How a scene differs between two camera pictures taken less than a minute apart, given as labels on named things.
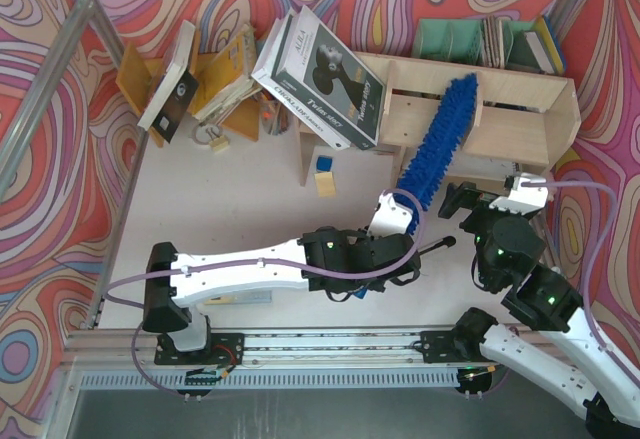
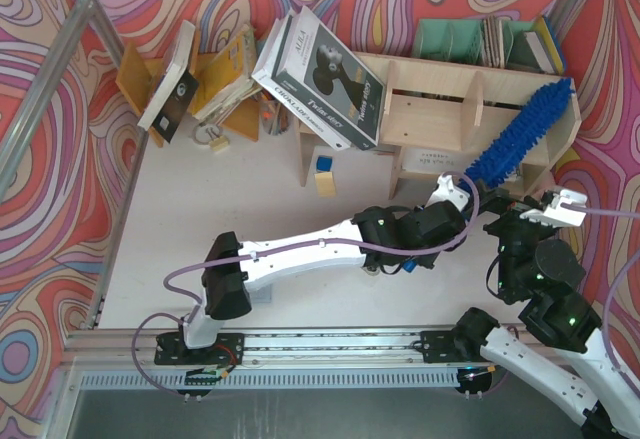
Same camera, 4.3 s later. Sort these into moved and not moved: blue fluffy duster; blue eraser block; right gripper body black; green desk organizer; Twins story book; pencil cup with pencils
Moved: right gripper body black; blue fluffy duster
Not moved: Twins story book; green desk organizer; pencil cup with pencils; blue eraser block
